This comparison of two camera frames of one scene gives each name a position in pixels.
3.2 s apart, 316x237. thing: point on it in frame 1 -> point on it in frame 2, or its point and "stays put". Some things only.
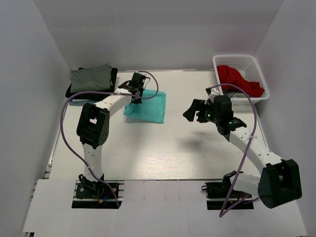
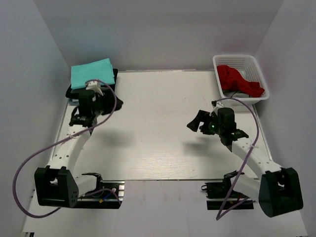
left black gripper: (138, 101) -> (109, 104)
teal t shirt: (152, 110) -> (100, 69)
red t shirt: (229, 75) stays put
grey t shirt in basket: (234, 94) stays put
